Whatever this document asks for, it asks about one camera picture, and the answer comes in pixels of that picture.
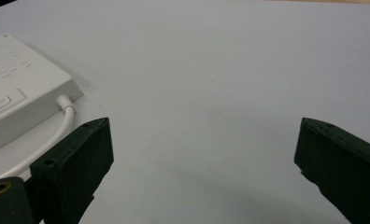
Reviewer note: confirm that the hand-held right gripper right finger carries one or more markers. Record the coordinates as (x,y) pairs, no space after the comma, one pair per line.
(345,161)

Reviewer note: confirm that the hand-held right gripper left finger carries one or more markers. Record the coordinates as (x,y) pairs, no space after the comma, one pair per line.
(74,165)

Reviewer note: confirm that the white power strip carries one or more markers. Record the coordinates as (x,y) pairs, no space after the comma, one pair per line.
(18,90)

